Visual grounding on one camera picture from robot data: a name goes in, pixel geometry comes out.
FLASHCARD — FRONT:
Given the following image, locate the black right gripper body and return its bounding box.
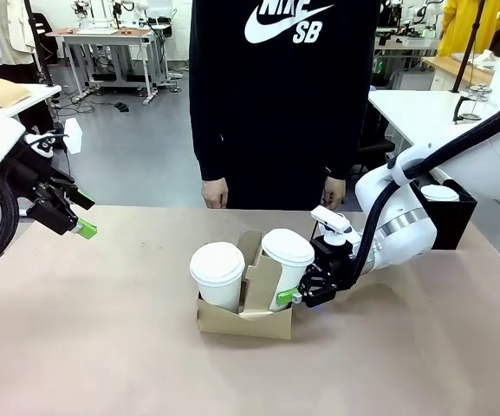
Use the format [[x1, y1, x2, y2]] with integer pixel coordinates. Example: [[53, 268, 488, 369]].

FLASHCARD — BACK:
[[308, 237, 361, 309]]

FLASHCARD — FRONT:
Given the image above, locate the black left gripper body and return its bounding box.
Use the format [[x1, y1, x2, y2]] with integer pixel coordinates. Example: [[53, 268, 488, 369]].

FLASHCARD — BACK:
[[0, 149, 77, 236]]

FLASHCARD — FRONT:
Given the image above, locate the white paper cup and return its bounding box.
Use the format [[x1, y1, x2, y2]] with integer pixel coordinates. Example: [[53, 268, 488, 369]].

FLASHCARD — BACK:
[[193, 272, 245, 313], [269, 255, 309, 313]]

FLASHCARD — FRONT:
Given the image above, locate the white plastic cup lid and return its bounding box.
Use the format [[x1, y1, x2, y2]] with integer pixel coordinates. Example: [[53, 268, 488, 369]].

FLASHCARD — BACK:
[[261, 228, 315, 268], [188, 242, 246, 288]]

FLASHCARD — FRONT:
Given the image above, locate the glass french press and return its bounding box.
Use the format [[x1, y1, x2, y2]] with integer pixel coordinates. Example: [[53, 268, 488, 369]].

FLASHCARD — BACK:
[[452, 84, 493, 126]]

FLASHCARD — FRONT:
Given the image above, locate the person's left forearm black sleeve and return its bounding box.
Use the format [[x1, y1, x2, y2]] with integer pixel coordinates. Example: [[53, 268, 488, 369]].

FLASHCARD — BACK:
[[322, 99, 373, 179]]

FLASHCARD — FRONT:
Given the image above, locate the person's right forearm black sleeve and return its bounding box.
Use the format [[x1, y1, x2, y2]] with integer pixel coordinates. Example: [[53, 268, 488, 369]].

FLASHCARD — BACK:
[[188, 107, 230, 182]]

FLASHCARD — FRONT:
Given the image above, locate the brown cardboard cup carrier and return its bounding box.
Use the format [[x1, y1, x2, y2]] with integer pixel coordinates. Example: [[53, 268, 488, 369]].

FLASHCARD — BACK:
[[196, 228, 295, 341]]

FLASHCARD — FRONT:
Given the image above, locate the person's left hand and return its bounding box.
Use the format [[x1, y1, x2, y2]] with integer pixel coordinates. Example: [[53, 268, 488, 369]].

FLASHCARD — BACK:
[[321, 175, 347, 208]]

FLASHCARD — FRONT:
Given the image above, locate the person's right hand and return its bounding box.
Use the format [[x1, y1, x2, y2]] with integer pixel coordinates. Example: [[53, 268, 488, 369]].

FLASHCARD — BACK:
[[200, 177, 230, 210]]

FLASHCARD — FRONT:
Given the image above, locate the white table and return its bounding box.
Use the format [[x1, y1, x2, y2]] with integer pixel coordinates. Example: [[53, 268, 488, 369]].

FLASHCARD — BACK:
[[367, 88, 500, 151], [0, 81, 63, 120]]

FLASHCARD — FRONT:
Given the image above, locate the black storage box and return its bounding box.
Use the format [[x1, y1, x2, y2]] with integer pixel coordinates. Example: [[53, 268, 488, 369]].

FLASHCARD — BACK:
[[408, 177, 479, 251]]

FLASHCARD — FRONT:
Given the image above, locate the brown cardboard sheet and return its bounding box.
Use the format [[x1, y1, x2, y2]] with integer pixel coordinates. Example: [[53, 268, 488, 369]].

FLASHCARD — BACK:
[[0, 79, 33, 108]]

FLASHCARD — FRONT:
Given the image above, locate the white lid stack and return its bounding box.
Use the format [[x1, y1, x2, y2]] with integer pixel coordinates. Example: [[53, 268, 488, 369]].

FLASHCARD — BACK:
[[419, 184, 461, 204]]

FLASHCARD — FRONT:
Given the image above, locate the grey workbench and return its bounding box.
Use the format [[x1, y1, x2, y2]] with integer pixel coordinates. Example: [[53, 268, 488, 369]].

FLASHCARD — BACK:
[[45, 23, 181, 105], [373, 25, 444, 57]]

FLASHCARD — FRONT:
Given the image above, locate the black tripod pole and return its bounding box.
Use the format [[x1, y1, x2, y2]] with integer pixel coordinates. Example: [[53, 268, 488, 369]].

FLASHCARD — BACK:
[[23, 0, 55, 88], [450, 0, 487, 94]]

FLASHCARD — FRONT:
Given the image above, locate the person in black sweater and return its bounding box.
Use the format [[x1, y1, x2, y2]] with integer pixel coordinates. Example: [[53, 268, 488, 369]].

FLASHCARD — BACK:
[[187, 0, 381, 212]]

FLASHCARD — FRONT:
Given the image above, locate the person in white coat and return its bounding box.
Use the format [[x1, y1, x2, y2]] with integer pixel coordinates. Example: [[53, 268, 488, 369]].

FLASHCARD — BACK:
[[0, 0, 55, 135]]

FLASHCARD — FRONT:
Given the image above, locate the wooden top table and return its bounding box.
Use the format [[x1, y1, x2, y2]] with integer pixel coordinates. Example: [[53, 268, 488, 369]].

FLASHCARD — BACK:
[[420, 54, 500, 90]]

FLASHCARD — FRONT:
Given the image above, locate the person in yellow jacket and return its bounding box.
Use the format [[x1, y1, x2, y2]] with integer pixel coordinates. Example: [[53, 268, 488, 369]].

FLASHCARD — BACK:
[[438, 0, 500, 57]]

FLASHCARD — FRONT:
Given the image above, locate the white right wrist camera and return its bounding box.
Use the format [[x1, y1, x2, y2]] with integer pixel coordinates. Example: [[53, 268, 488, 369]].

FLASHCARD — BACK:
[[309, 205, 354, 244]]

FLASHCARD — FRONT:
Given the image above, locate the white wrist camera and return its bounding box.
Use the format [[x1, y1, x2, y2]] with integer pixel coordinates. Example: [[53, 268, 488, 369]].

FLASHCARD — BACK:
[[23, 117, 84, 158], [309, 205, 354, 244]]

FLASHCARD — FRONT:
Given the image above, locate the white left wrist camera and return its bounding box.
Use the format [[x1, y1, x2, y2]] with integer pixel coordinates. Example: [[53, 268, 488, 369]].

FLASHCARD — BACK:
[[23, 117, 84, 158]]

